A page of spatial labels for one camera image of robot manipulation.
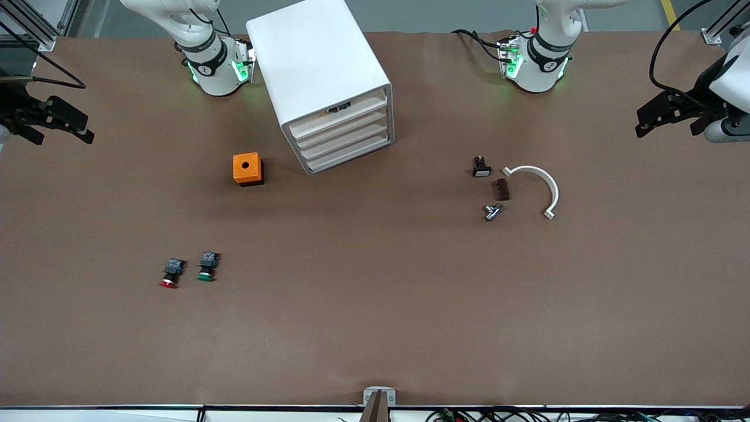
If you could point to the silver threaded metal fitting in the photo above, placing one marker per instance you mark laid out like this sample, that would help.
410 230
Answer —
492 211

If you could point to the aluminium frame profile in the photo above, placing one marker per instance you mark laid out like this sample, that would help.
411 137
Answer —
29 26
718 29

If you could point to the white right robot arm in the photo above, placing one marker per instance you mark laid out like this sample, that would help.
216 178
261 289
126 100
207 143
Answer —
214 70

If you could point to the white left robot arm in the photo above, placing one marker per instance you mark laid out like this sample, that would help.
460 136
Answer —
536 70

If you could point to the black white rectangular switch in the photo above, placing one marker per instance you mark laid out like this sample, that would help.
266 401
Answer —
481 168

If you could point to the brown terminal block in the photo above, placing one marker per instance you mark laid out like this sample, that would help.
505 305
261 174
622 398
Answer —
502 189

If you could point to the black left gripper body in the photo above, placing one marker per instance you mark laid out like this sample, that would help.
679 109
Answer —
701 94

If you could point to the white plastic drawer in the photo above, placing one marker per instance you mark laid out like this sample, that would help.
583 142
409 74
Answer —
349 153
343 130
345 141
340 116

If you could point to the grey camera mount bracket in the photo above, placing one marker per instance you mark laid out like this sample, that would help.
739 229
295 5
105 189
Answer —
379 398

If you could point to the white table edge rail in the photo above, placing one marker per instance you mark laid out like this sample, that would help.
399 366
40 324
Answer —
117 414

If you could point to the green push button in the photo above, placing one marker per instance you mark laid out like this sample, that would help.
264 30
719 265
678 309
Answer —
207 266

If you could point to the orange box with round hole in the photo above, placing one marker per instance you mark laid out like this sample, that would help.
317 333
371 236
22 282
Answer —
249 174

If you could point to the red push button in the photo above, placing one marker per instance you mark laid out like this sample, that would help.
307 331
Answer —
171 274

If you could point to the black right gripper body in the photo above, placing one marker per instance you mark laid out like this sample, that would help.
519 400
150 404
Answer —
13 105

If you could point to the white drawer cabinet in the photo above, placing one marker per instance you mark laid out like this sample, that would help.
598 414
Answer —
316 64

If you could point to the white curved plastic bracket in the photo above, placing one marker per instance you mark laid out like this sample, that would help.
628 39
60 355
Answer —
551 187

